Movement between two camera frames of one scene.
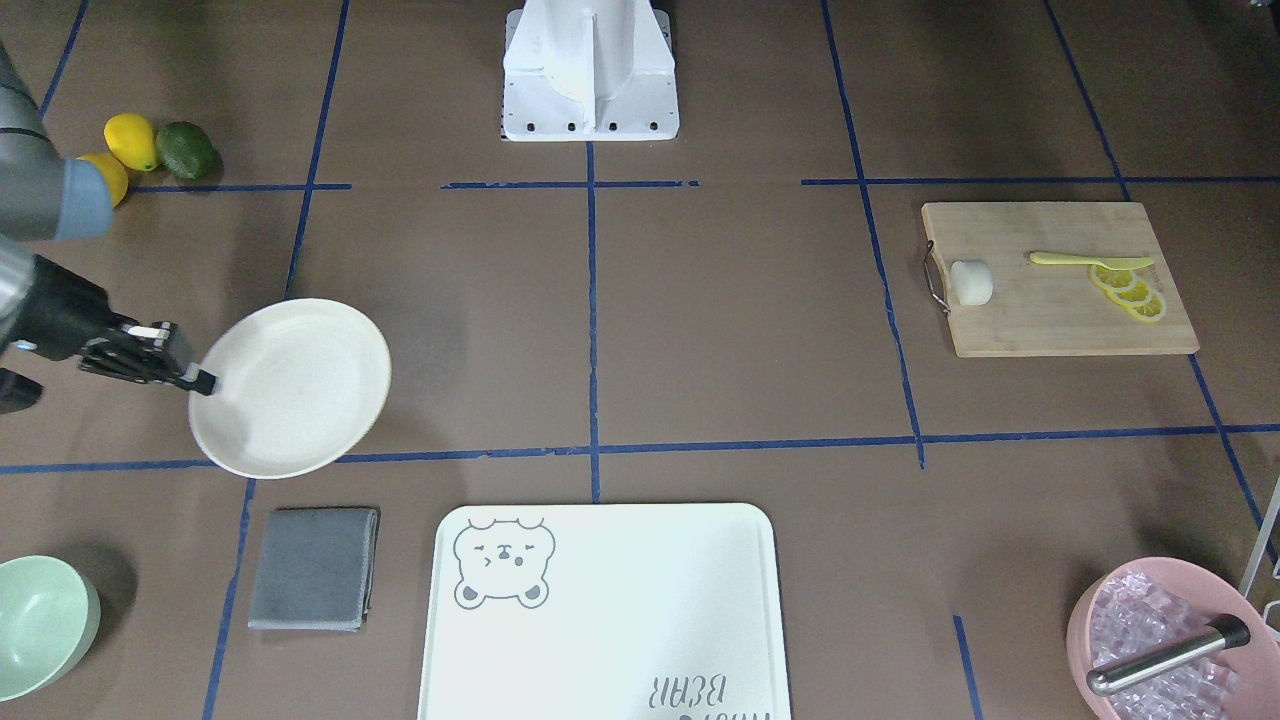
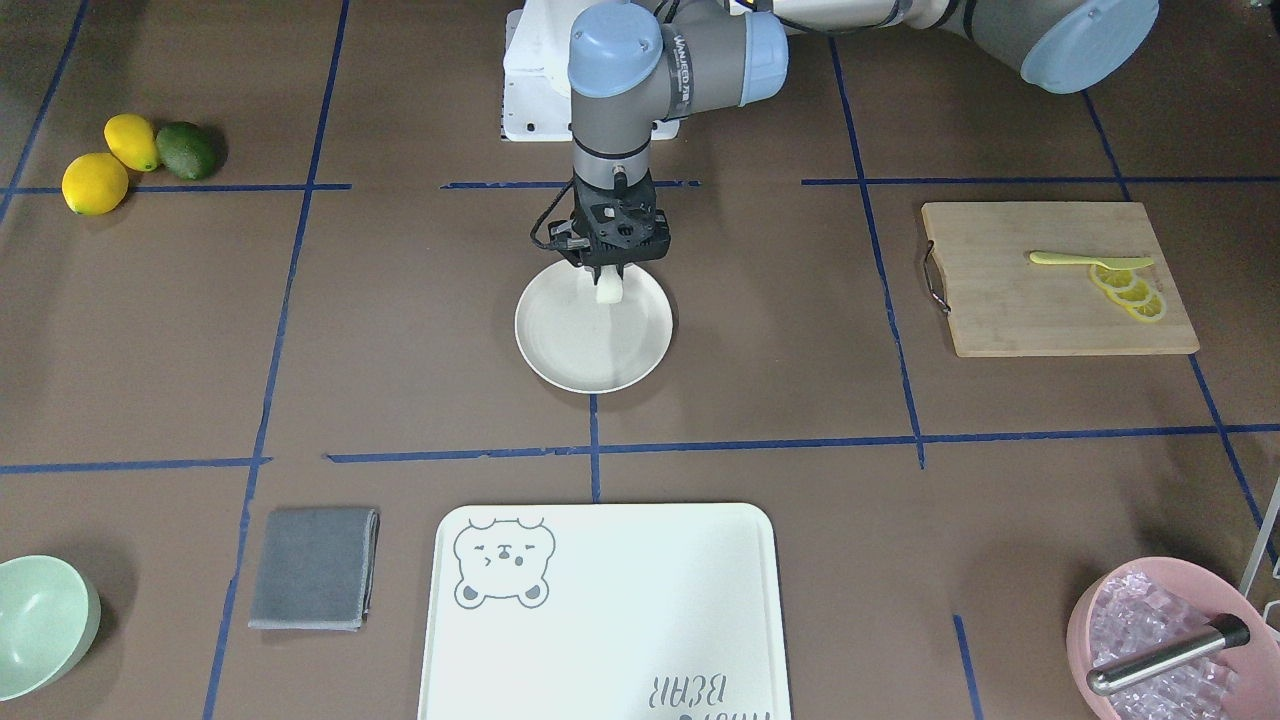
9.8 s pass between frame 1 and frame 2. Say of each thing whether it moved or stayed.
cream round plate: moved
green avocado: stayed
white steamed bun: moved
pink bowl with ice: stayed
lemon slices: stayed
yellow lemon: stayed
